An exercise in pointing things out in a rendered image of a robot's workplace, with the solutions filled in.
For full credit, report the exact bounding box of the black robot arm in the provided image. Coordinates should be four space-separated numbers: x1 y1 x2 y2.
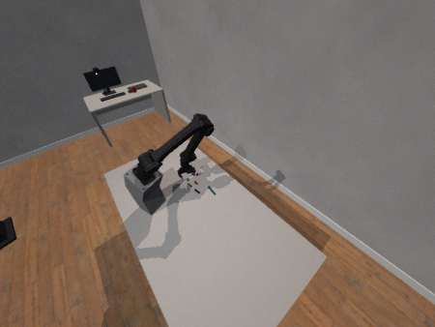
132 113 214 186

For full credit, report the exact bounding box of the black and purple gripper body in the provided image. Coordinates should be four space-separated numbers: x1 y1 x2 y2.
178 165 195 174

